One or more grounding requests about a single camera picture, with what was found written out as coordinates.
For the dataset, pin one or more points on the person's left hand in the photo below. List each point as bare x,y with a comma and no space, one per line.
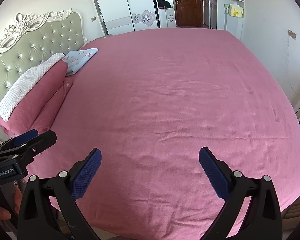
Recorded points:
5,214

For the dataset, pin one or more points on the folded pink quilt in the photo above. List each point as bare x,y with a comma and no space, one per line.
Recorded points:
39,108

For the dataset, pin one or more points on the light blue patterned pillow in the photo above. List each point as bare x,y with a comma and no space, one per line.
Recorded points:
77,59

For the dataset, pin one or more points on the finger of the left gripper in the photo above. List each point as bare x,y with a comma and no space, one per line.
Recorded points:
18,140
35,146

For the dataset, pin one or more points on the brown wooden door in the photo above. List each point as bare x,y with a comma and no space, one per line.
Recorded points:
189,13

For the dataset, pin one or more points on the tufted grey headboard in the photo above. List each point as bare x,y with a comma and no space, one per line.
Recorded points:
32,39

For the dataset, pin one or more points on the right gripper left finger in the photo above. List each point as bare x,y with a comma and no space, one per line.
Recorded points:
68,186

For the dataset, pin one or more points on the white wall shelf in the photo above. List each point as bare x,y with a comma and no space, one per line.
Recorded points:
234,13

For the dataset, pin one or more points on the white sliding wardrobe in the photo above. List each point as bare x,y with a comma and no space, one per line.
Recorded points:
123,16

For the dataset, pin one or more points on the white knitted blanket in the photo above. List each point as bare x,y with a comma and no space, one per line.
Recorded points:
24,84

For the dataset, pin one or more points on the pink bed sheet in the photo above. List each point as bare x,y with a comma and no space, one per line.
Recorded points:
150,100

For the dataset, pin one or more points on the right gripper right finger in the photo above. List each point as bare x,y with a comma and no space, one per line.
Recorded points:
231,186

